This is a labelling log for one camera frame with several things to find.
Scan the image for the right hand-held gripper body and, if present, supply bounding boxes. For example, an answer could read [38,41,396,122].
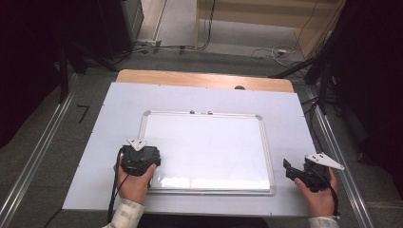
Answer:
[293,152,346,194]

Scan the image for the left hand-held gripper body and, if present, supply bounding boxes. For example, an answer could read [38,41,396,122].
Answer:
[120,137,162,177]

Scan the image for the white board with aluminium frame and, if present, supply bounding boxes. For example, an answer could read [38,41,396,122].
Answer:
[138,110,276,195]

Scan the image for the person's left hand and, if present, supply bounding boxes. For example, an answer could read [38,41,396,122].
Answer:
[113,158,157,205]

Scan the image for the person's right hand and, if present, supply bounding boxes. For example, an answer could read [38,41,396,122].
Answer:
[294,167,339,219]

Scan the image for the black metal stand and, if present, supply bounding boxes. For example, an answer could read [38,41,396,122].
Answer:
[269,47,332,116]
[57,42,70,105]

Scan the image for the person's dark lap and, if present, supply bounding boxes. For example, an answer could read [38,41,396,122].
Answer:
[135,214,270,228]

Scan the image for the dark curtain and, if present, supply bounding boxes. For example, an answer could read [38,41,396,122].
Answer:
[319,0,403,199]
[0,0,134,150]

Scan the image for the grey power strip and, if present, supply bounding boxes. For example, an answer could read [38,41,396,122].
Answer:
[135,38,163,49]

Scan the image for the light wooden shelf unit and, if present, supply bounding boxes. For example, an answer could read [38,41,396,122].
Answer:
[194,0,347,60]

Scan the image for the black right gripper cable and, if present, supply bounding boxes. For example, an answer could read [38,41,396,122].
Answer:
[312,167,340,219]

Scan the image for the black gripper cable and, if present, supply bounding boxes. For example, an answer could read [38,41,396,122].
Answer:
[312,167,340,219]
[106,148,131,224]

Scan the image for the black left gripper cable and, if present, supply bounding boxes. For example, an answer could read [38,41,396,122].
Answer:
[106,148,131,224]

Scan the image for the white floor cable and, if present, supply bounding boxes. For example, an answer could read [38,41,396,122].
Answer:
[251,44,297,63]

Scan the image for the black floor cables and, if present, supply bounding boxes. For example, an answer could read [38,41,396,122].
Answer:
[120,0,218,60]

